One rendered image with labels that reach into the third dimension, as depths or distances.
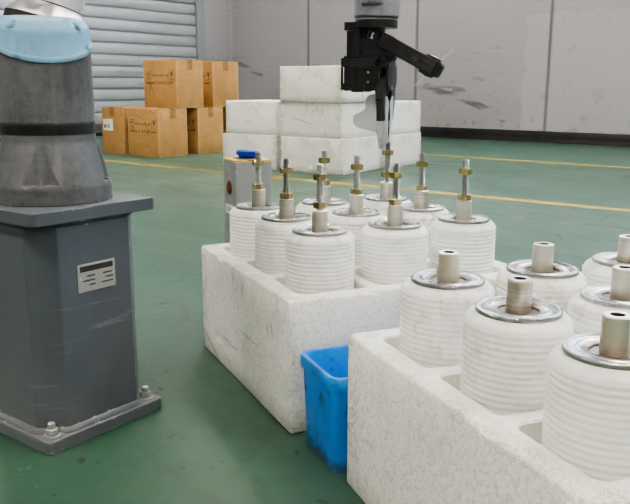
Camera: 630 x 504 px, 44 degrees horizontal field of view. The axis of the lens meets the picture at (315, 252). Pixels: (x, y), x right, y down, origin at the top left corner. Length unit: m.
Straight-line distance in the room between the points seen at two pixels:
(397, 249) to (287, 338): 0.20
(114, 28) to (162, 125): 2.46
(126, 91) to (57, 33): 6.34
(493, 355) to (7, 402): 0.66
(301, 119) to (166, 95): 1.29
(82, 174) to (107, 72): 6.21
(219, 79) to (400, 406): 4.67
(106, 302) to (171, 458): 0.22
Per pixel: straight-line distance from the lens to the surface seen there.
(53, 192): 1.00
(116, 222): 1.03
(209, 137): 5.24
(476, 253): 1.14
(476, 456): 0.66
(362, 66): 1.32
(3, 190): 1.02
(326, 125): 3.98
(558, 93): 6.54
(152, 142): 4.99
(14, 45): 1.02
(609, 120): 6.42
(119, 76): 7.30
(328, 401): 0.92
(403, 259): 1.08
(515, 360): 0.68
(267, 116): 4.24
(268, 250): 1.14
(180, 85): 5.05
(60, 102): 1.01
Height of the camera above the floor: 0.45
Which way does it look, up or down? 12 degrees down
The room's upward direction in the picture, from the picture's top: straight up
